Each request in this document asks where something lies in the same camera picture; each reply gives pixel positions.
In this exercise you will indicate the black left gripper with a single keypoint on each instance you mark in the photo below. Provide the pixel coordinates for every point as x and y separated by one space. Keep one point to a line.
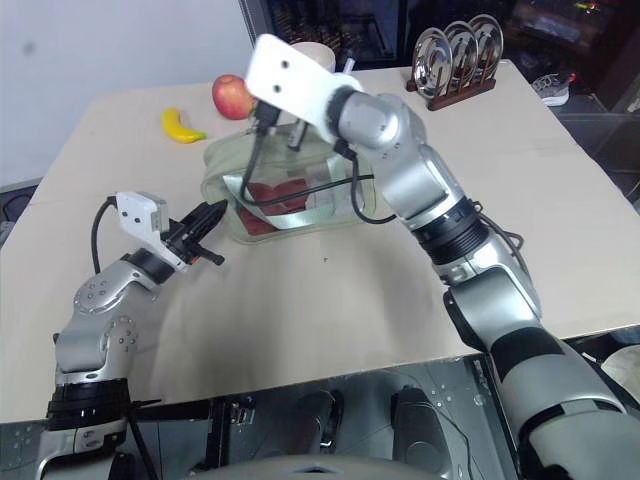
176 241

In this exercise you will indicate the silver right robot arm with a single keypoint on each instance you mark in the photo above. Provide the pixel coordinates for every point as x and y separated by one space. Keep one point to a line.
465 240

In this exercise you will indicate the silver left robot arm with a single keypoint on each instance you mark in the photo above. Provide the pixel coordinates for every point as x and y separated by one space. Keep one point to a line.
92 325

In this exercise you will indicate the red items inside pouch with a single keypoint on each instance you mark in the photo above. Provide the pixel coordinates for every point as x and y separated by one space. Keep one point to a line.
277 197

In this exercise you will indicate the green transparent zip pouch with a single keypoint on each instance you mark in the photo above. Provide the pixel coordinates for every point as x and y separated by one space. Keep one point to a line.
300 220

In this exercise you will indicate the yellow banana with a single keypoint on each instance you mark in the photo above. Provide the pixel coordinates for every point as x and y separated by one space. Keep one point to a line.
177 127

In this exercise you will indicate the red apple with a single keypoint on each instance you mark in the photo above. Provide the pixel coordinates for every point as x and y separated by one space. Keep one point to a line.
231 97

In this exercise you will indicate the beige round cup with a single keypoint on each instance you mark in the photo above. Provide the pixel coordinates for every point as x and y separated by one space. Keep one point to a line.
317 54

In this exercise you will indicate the round metal plate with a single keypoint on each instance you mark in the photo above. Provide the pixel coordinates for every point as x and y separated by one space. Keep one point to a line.
432 62
489 42
462 50

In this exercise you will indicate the dark wooden plate rack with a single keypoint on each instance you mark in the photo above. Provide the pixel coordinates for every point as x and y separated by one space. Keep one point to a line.
462 94

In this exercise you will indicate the grey white sneaker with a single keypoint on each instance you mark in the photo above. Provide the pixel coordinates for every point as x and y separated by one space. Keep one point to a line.
552 89

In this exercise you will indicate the white rounded object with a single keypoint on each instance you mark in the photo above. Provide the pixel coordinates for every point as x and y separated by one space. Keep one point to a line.
622 367

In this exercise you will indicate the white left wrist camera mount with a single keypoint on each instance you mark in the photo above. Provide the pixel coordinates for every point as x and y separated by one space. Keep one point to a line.
136 212

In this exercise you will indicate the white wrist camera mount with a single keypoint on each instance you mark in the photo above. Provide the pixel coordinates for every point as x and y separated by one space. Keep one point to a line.
136 212
292 80

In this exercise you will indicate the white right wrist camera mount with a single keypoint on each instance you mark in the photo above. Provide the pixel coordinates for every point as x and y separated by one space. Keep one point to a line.
292 80

